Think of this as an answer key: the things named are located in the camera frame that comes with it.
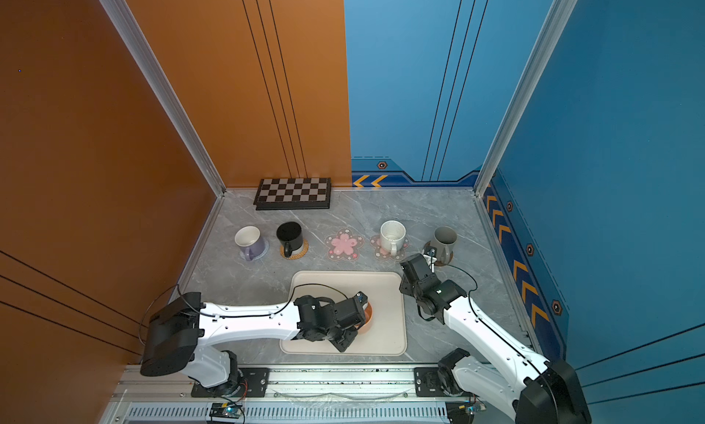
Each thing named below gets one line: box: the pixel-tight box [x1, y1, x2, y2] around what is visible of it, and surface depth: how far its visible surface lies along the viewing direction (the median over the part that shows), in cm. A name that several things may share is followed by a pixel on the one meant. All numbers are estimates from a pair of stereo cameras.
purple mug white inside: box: [235, 224, 266, 262], surface depth 98 cm
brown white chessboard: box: [253, 177, 332, 211], surface depth 118 cm
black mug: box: [275, 221, 303, 258], surface depth 97 cm
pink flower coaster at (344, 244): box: [324, 227, 365, 262], surface depth 104 cm
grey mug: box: [431, 225, 459, 265], surface depth 93 cm
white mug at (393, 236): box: [380, 220, 407, 257], surface depth 98 cm
